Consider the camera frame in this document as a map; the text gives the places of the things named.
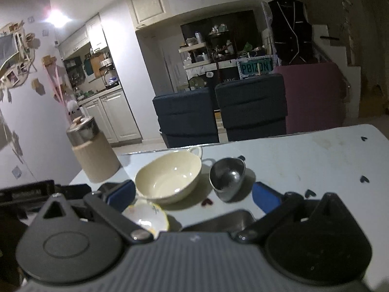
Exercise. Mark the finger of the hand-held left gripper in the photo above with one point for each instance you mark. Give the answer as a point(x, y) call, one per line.
point(71, 191)

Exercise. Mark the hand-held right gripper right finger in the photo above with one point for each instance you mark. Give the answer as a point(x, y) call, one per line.
point(265, 196)

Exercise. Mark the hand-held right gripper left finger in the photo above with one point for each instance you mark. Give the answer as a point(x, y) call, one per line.
point(121, 193)

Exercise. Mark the small white yellow-rimmed bowl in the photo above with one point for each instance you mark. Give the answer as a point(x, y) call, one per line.
point(146, 216)

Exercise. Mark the round steel bowl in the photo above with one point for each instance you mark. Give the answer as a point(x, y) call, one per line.
point(226, 176)

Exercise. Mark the rectangular steel tray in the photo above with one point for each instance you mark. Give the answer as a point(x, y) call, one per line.
point(221, 222)

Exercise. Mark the beige jug with steel lid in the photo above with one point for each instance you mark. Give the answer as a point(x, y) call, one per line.
point(94, 158)

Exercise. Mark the white lower kitchen cabinets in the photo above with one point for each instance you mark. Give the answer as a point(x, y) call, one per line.
point(112, 118)

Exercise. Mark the white kitchen cabinets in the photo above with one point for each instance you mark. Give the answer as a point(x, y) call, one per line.
point(112, 118)
point(91, 33)

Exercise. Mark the dark blue chair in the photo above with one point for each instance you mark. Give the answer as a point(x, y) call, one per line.
point(185, 115)
point(252, 106)

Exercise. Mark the maroon sofa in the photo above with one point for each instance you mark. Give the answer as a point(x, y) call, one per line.
point(313, 97)

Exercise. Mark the glass kettle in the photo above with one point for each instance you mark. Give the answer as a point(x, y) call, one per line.
point(110, 77)

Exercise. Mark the wooden cutting board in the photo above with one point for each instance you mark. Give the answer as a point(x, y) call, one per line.
point(96, 64)

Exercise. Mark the teal framed sign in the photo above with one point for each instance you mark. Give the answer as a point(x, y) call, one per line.
point(255, 66)

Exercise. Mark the cluttered shelf unit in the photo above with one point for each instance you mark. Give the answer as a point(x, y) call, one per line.
point(197, 56)

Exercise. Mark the white upper kitchen cabinets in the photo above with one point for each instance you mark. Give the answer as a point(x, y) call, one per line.
point(91, 33)

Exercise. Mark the black hanging garment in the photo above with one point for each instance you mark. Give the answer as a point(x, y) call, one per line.
point(288, 33)

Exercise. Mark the ceiling light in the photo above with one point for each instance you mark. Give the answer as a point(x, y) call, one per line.
point(56, 18)

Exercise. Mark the wall photo collage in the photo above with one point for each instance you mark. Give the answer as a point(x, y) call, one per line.
point(12, 51)

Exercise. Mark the white wall cupboard door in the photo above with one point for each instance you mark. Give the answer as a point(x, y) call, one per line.
point(149, 1)

